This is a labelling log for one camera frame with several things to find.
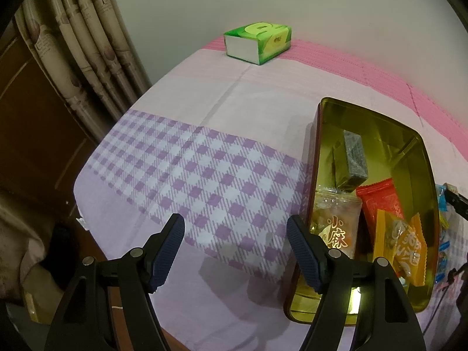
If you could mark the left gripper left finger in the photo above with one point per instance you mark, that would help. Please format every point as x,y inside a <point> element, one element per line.
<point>83,320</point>

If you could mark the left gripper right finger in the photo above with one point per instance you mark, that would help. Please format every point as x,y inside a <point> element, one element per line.
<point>386,320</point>

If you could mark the blue dark candy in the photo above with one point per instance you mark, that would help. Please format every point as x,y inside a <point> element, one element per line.
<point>442,261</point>

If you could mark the orange snack packet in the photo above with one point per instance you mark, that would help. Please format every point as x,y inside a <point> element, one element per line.
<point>403,245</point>

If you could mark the red snack packet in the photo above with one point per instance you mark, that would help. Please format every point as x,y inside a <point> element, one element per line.
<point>383,196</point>

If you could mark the orange label twist snack bag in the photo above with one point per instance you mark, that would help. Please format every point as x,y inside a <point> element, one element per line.
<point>335,218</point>

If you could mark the grey seaweed snack pack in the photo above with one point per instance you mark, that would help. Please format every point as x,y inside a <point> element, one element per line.
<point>349,160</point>

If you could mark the blue triangular candy packet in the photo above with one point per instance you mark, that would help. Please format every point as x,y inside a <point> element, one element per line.
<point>442,205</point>

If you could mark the gold toffee tin box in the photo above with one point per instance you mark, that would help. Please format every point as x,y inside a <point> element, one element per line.
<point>392,150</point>

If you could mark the dark wooden cabinet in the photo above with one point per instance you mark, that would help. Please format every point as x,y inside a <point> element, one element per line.
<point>42,151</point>

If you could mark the pink purple checked tablecloth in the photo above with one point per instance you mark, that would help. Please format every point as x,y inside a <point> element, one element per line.
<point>224,143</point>

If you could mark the green tissue pack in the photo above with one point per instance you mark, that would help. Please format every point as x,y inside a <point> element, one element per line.
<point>258,42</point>

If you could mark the beige patterned curtain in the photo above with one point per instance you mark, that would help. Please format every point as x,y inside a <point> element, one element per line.
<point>83,52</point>

